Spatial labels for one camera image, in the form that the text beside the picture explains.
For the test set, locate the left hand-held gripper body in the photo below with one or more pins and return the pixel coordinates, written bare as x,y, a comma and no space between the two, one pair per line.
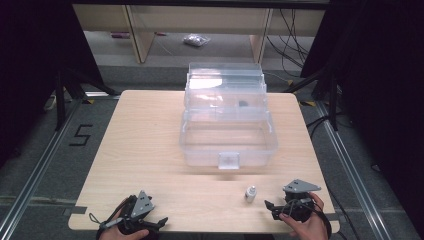
141,206

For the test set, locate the clear plastic storage box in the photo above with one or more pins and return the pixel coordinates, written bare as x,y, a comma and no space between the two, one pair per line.
228,133

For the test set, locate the clear plastic bag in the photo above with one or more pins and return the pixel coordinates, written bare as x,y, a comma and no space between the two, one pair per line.
196,40

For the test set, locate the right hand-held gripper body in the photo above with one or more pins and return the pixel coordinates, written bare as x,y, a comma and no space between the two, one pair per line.
299,199

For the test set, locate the small dark object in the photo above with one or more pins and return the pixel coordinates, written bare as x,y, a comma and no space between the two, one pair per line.
243,103

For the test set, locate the person's left hand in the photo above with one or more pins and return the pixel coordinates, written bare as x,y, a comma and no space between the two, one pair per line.
124,235

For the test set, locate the wooden shelf unit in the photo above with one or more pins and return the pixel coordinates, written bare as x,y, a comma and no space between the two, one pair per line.
143,30

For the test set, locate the small grey metal part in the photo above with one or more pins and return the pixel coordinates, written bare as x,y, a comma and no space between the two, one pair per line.
250,194

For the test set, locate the black metal stand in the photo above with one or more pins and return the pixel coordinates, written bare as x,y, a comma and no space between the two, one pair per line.
332,100
60,100

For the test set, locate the metal floor rail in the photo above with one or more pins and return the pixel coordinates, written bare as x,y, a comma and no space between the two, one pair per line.
36,170
353,170

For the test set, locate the person's right hand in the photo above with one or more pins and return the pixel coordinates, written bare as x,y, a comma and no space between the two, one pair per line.
308,227

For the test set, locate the black curtain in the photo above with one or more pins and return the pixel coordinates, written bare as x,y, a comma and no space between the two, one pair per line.
383,83
30,66

